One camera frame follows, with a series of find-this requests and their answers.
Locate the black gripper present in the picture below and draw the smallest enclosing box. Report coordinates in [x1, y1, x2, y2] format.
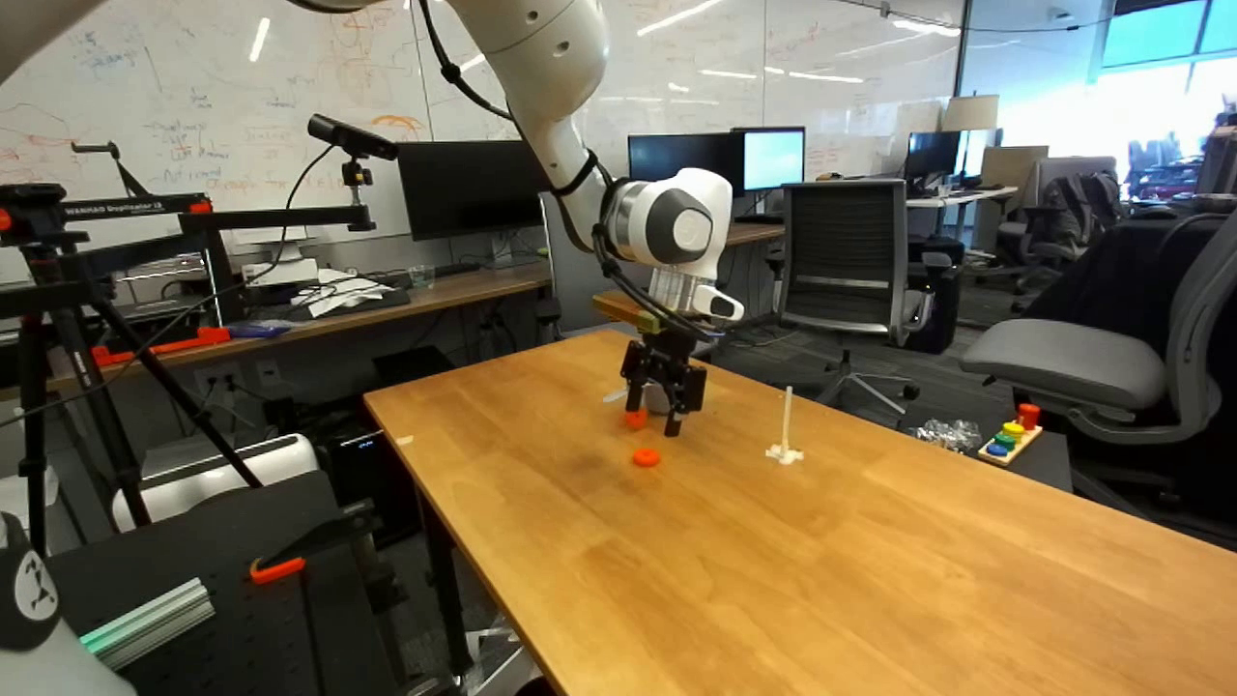
[617, 327, 710, 440]

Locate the white peg stand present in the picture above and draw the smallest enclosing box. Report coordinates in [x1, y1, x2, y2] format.
[760, 381, 808, 467]

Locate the grey office chair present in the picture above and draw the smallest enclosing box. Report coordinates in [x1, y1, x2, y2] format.
[960, 206, 1237, 525]
[536, 189, 648, 340]

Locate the long wooden desk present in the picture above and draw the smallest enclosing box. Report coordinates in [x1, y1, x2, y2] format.
[50, 221, 792, 389]

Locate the black mesh office chair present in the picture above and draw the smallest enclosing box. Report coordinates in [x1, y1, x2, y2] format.
[778, 177, 962, 417]

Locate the black computer monitor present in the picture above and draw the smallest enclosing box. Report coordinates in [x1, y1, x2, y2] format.
[621, 131, 747, 189]
[899, 127, 967, 193]

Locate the lit computer monitor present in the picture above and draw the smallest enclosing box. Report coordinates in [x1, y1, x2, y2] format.
[737, 125, 812, 198]

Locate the black table leg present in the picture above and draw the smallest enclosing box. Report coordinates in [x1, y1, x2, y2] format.
[419, 498, 477, 688]

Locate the wide black monitor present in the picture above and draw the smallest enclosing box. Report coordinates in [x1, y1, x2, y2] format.
[394, 134, 554, 244]

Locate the clear plastic bag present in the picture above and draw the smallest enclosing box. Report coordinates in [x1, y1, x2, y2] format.
[912, 412, 985, 456]

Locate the black computer tower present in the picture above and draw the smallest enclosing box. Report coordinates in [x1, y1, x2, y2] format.
[310, 389, 429, 546]

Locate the black side stool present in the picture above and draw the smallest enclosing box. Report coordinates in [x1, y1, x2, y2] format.
[895, 407, 1074, 496]

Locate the white papers pile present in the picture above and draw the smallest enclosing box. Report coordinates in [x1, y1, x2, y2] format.
[242, 253, 398, 319]

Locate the colourful shape sorter toy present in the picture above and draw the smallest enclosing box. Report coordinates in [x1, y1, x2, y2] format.
[975, 399, 1049, 467]

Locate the small wooden desk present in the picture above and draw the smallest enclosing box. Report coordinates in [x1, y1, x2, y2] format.
[903, 180, 1020, 212]

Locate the beige lamp shade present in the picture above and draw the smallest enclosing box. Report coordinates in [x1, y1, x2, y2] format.
[934, 87, 1006, 134]

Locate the beige chair back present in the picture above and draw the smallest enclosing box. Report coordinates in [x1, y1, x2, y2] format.
[976, 143, 1053, 198]

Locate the black boom bar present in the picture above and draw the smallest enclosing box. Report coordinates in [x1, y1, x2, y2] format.
[60, 189, 379, 238]

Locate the white rounded box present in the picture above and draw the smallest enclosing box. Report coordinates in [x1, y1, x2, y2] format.
[104, 430, 319, 537]

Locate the black cart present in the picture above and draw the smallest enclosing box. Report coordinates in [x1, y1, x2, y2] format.
[45, 467, 438, 696]

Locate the red clamp bar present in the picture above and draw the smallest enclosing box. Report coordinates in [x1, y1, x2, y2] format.
[87, 319, 234, 376]

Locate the silver green tube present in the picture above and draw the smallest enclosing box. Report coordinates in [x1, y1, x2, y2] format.
[74, 570, 221, 674]

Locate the black tripod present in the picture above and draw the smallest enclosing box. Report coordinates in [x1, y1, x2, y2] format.
[0, 180, 265, 556]

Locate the black stereo camera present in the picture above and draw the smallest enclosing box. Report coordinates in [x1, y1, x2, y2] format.
[304, 109, 402, 167]

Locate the orange hook handle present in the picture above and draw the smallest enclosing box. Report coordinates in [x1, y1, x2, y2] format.
[242, 551, 314, 590]

